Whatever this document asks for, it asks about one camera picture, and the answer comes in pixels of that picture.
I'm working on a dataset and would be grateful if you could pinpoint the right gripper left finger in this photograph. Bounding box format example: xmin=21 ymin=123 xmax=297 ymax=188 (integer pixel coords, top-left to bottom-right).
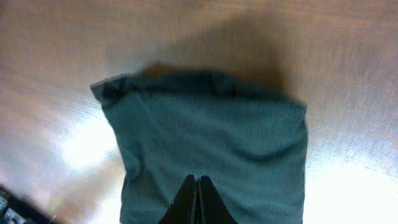
xmin=158 ymin=175 xmax=197 ymax=224

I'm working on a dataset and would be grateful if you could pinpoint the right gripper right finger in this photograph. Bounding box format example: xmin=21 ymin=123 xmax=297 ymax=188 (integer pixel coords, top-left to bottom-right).
xmin=197 ymin=176 xmax=238 ymax=224

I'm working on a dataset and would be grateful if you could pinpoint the black Nike t-shirt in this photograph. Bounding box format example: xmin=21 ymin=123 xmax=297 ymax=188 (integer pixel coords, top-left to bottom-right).
xmin=91 ymin=70 xmax=308 ymax=223

